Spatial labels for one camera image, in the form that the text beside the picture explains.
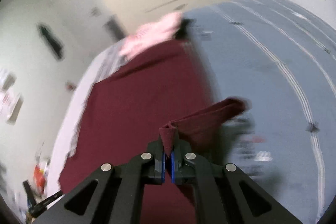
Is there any black garment on wall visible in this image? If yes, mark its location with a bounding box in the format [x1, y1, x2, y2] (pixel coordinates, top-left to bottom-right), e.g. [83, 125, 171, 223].
[37, 23, 64, 60]

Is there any grey suitcase by wardrobe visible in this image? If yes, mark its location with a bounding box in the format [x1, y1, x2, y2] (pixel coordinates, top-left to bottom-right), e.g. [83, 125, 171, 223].
[104, 15, 126, 41]

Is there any white tote bag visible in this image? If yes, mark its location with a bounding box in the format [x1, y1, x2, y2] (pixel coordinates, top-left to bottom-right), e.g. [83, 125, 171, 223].
[1, 89, 23, 124]

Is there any dark red garment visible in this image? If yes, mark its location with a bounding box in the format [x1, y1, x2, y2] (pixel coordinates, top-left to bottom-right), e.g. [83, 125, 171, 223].
[57, 39, 249, 224]

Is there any pink hoodie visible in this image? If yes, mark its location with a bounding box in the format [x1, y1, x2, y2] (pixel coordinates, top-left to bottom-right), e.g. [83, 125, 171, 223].
[119, 11, 183, 60]

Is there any striped star bed sheet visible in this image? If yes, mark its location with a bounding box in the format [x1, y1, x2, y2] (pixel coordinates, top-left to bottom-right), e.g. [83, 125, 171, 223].
[46, 0, 335, 223]

